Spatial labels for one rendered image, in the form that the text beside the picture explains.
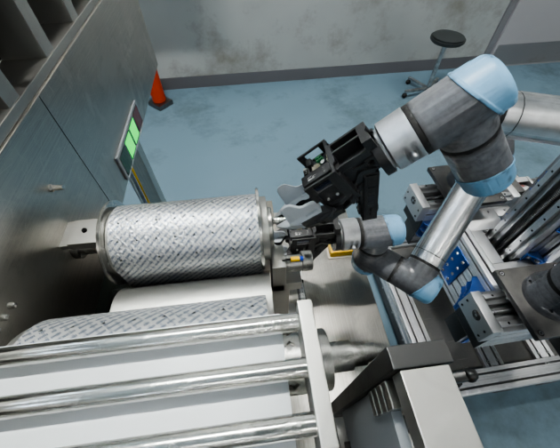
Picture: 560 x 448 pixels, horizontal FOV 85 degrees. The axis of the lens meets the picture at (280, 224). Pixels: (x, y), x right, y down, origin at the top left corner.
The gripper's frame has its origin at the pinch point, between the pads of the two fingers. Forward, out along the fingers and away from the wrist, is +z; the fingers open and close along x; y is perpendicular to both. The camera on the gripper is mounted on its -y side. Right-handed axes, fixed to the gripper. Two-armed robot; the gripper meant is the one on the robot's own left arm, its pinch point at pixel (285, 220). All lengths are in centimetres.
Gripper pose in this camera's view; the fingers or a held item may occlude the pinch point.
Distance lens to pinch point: 53.7
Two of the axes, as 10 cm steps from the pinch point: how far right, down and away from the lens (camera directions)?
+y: -6.4, -4.0, -6.6
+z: -7.6, 4.6, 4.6
